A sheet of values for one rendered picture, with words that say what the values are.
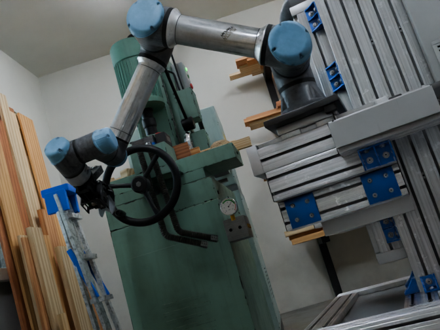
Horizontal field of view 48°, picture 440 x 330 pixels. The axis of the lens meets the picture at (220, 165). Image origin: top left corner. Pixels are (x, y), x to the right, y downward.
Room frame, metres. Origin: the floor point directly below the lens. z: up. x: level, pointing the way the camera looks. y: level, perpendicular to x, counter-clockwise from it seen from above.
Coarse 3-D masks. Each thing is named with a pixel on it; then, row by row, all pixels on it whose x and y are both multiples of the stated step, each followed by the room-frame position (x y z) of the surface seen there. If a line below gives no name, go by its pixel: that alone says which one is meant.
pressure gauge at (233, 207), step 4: (224, 200) 1.77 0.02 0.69; (228, 200) 1.77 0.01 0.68; (232, 200) 1.76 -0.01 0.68; (220, 204) 1.77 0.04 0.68; (224, 204) 1.77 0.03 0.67; (228, 204) 1.77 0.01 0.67; (232, 204) 1.76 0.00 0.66; (236, 204) 1.76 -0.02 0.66; (220, 208) 1.77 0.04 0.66; (224, 208) 1.77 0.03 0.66; (228, 208) 1.77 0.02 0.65; (232, 208) 1.77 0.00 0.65; (236, 208) 1.76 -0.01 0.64; (224, 212) 1.77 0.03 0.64; (228, 212) 1.77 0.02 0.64; (232, 212) 1.77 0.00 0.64; (232, 216) 1.79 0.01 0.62; (232, 220) 1.79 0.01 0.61
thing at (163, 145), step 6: (156, 144) 1.76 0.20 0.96; (162, 144) 1.76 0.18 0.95; (168, 150) 1.79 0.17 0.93; (132, 156) 1.77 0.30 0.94; (174, 156) 1.85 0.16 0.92; (132, 162) 1.77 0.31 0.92; (138, 162) 1.77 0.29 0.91; (150, 162) 1.76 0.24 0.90; (162, 162) 1.76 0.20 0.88; (138, 168) 1.77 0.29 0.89
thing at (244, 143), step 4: (248, 136) 1.97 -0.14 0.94; (236, 140) 1.97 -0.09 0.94; (240, 140) 1.97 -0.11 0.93; (244, 140) 1.97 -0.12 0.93; (248, 140) 1.97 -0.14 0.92; (236, 144) 1.97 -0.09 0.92; (240, 144) 1.97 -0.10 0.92; (244, 144) 1.97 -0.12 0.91; (248, 144) 1.97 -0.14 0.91; (236, 148) 1.97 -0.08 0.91; (240, 148) 1.97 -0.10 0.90; (244, 148) 1.98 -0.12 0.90
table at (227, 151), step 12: (228, 144) 1.82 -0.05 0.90; (192, 156) 1.84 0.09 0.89; (204, 156) 1.83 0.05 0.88; (216, 156) 1.83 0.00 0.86; (228, 156) 1.82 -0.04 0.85; (240, 156) 2.00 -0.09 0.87; (168, 168) 1.76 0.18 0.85; (180, 168) 1.80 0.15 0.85; (192, 168) 1.84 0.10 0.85; (204, 168) 1.86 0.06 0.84; (216, 168) 1.93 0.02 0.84; (228, 168) 1.99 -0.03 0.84; (120, 180) 1.88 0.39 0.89; (156, 180) 1.83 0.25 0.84; (120, 192) 1.88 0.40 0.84
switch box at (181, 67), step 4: (176, 64) 2.28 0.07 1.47; (180, 64) 2.27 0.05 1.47; (172, 68) 2.28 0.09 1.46; (180, 68) 2.27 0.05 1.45; (184, 68) 2.28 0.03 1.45; (180, 72) 2.27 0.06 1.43; (184, 72) 2.27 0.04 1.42; (176, 76) 2.28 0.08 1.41; (180, 76) 2.28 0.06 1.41; (184, 76) 2.27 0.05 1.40; (184, 80) 2.27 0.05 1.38; (188, 80) 2.30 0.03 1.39; (176, 84) 2.28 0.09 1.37; (180, 84) 2.28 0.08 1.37; (184, 84) 2.27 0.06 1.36; (188, 84) 2.27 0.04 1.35; (180, 88) 2.28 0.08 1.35; (184, 88) 2.27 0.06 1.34
